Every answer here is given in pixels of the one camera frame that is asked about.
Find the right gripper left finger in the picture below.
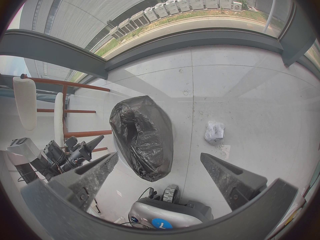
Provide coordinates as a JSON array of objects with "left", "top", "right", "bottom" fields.
[{"left": 49, "top": 151, "right": 119, "bottom": 213}]

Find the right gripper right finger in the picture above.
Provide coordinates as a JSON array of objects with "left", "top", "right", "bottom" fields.
[{"left": 200, "top": 152, "right": 268, "bottom": 212}]

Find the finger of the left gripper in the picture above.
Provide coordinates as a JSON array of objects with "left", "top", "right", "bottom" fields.
[{"left": 86, "top": 135, "right": 105, "bottom": 151}]

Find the white plastic wrapper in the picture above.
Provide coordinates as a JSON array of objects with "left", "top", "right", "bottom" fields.
[{"left": 204, "top": 121, "right": 226, "bottom": 145}]

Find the black plastic bag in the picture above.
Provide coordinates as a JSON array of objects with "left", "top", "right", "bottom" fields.
[{"left": 109, "top": 95, "right": 174, "bottom": 183}]

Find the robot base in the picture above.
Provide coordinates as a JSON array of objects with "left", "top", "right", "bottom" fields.
[{"left": 128, "top": 184, "right": 215, "bottom": 231}]

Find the white cushioned wooden chair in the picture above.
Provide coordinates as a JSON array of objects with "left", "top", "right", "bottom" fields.
[{"left": 12, "top": 74, "right": 112, "bottom": 153}]

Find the window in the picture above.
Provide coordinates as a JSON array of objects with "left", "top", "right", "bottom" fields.
[{"left": 0, "top": 0, "right": 320, "bottom": 96}]

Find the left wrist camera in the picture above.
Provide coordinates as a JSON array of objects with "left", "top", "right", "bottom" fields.
[{"left": 64, "top": 136, "right": 78, "bottom": 149}]

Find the black cable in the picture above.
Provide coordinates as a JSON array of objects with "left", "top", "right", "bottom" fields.
[{"left": 141, "top": 187, "right": 157, "bottom": 200}]

